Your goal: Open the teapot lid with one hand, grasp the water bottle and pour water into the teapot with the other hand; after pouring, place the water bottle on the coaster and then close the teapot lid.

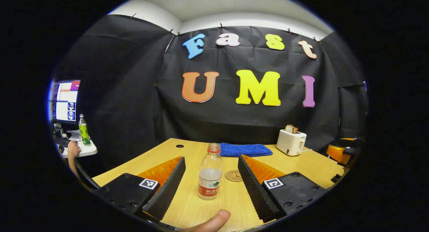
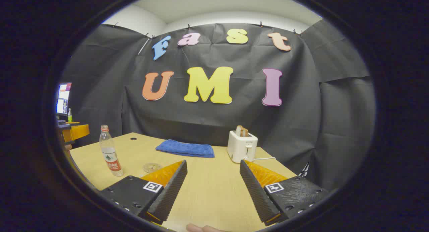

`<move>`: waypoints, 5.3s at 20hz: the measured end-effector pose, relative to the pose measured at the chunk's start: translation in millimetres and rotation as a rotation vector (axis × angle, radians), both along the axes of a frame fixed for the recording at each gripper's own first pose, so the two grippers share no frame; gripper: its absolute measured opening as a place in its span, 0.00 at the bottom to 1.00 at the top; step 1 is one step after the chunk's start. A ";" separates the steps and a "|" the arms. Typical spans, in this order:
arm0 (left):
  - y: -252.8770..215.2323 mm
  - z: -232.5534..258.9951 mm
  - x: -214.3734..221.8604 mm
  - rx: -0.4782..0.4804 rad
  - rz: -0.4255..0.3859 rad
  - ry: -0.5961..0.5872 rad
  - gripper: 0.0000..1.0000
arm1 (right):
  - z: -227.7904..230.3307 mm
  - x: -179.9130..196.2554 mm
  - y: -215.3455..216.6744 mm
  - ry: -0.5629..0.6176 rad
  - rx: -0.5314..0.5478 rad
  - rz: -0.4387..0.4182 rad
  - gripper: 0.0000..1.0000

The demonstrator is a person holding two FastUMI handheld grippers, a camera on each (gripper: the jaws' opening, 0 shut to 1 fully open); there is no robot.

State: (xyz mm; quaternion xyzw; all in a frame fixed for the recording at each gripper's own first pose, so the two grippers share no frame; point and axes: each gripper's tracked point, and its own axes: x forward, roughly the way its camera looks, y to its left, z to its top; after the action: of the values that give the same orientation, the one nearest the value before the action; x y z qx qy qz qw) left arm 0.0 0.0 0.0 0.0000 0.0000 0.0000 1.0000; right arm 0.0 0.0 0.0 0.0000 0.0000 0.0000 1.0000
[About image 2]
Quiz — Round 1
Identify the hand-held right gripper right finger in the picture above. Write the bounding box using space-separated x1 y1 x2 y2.
239 159 330 226

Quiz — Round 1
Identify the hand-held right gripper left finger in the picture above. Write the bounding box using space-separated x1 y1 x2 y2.
100 160 188 225

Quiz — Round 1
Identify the round wooden coaster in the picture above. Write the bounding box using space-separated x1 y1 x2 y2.
143 162 163 173

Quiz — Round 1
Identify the clear plastic water bottle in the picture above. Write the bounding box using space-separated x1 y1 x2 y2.
99 125 124 177

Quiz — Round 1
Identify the computer monitor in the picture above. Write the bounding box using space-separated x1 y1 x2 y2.
56 82 72 116

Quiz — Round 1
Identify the blue folded towel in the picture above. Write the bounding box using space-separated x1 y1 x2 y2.
155 139 215 158

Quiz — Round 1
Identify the white toaster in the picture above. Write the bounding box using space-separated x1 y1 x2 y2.
227 130 258 164

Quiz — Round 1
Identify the black backdrop cloth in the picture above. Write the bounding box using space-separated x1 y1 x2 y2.
62 19 376 192

